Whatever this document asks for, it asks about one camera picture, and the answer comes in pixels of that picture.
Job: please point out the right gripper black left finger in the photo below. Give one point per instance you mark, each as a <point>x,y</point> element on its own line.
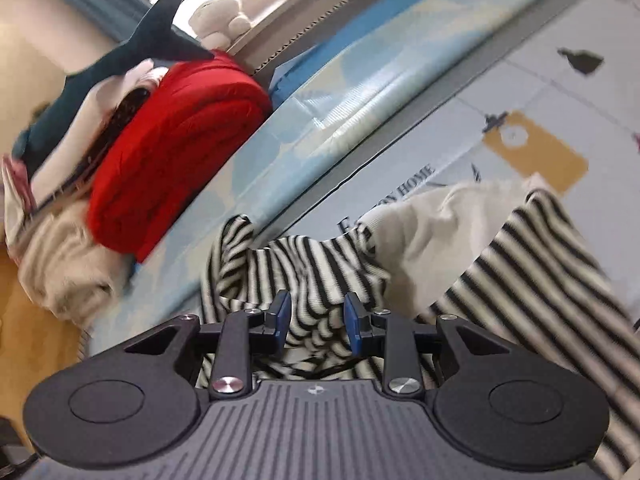
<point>184,343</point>

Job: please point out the red knitted garment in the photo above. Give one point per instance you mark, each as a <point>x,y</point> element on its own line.
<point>197,118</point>

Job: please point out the white teddy bear plush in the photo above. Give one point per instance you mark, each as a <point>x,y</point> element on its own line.
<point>218,23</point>

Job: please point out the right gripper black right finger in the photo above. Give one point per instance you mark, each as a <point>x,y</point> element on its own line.
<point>403,344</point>

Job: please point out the black white striped sweater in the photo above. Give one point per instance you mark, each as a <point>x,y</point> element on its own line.
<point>503,255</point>

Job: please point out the light blue patterned quilt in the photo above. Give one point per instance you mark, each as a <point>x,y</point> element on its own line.
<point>353,83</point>

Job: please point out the blue shark plush toy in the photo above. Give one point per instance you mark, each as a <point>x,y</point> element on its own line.
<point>154,37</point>

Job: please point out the beige knitted garment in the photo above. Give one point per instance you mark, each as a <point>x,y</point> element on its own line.
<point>67,272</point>

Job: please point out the wooden bed frame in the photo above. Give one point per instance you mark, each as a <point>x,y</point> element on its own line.
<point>34,345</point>

